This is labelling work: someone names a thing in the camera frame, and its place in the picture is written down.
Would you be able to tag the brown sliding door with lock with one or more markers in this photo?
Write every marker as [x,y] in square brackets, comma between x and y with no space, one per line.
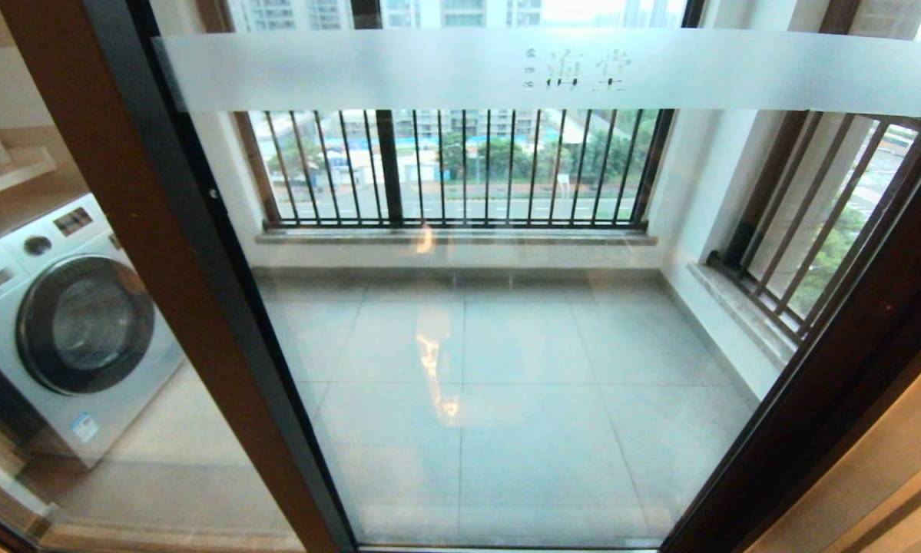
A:
[506,73]

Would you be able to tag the long grey stone window sill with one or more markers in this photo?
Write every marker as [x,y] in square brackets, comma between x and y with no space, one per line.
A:
[460,236]

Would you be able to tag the long black window railing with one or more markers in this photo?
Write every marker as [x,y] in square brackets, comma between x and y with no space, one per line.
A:
[506,223]

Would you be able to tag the short grey stone window sill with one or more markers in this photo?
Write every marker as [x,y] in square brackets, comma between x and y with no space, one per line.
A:
[744,315]

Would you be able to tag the brown glass door without lock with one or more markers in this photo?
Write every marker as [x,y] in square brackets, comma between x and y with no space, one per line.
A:
[160,230]

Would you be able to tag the short black window railing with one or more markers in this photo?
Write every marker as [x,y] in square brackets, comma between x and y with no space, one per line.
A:
[813,246]

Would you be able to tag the silver front-load washing machine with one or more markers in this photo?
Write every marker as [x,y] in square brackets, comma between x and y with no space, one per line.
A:
[84,322]

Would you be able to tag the narrow dark window frame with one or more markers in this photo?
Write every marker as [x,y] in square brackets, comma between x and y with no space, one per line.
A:
[771,192]

